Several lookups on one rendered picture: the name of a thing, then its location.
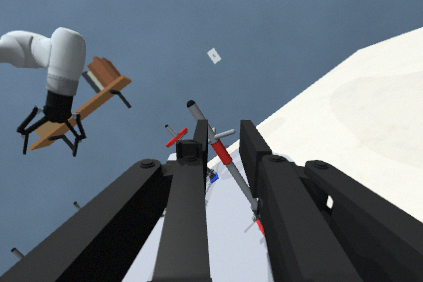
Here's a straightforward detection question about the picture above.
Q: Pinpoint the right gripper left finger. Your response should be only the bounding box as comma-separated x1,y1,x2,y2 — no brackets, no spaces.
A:
0,119,212,282

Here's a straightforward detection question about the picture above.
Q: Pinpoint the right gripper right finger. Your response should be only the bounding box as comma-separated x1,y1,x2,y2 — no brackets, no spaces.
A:
239,120,423,282

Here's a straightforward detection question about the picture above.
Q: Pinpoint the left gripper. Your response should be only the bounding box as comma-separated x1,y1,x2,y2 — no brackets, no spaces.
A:
17,91,86,157

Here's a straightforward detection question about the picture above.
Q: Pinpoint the grey post with green foot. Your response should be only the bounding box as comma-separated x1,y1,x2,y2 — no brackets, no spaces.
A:
74,202,81,211

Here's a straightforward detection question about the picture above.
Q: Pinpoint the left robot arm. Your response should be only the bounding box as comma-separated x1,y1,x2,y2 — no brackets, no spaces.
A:
0,27,86,96

